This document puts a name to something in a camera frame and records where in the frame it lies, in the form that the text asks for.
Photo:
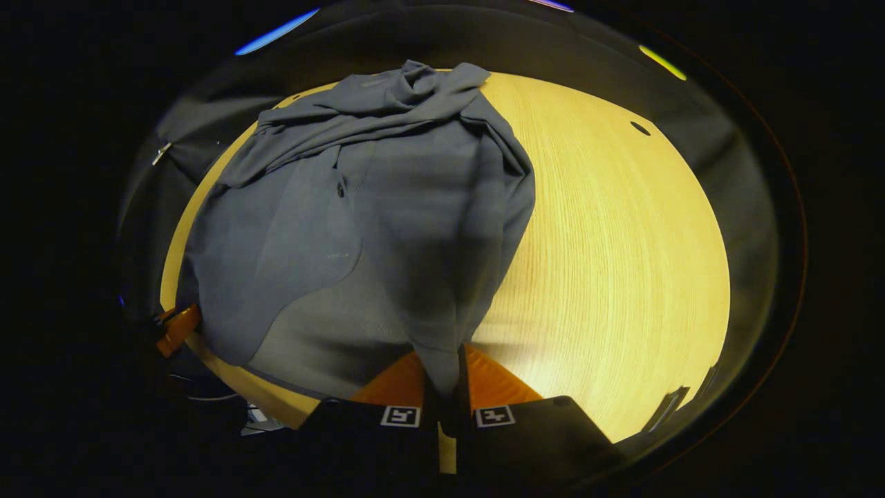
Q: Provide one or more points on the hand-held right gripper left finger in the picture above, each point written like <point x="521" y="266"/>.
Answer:
<point x="366" y="443"/>

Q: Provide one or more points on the white cloth clip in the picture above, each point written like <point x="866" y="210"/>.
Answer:
<point x="161" y="153"/>

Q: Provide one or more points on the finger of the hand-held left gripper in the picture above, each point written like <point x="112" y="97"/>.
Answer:
<point x="178" y="330"/>

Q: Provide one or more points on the dark metal bracket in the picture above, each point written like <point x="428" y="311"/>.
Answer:
<point x="665" y="409"/>

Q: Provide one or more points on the black backdrop cloth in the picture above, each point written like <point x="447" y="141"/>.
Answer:
<point x="747" y="207"/>

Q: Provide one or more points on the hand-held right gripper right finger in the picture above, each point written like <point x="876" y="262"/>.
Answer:
<point x="525" y="443"/>

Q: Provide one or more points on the grey polo shirt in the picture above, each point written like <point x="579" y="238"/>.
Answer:
<point x="415" y="228"/>

